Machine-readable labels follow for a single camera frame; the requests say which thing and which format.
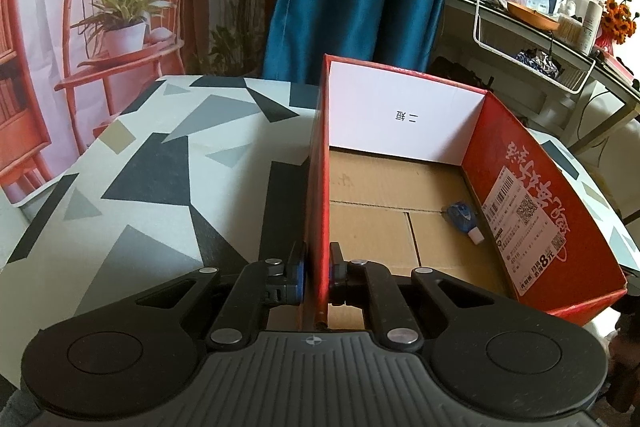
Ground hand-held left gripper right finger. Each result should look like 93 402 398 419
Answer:
327 242 503 354

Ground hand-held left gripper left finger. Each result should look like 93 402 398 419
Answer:
129 241 307 351

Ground blue correction tape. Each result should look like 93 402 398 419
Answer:
446 203 483 244

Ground red cardboard box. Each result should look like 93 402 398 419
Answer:
265 53 628 333

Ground geometric patterned tablecloth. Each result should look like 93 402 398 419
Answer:
0 74 640 358

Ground dark bag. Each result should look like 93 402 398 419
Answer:
430 56 496 92

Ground patterned cloth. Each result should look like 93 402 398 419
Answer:
515 49 559 78

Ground grey desk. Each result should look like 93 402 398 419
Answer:
435 0 640 155

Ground pink book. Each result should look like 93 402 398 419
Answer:
600 54 640 88

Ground orange tray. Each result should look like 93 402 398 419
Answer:
506 1 561 32

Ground cotton swab container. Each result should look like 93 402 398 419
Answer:
556 14 596 48

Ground white bottle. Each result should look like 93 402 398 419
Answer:
580 2 604 56

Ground orange artificial flowers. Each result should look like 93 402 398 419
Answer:
599 0 640 48

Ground black cable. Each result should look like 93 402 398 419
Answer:
575 86 627 148

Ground white wire basket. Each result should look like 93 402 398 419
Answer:
472 0 598 96

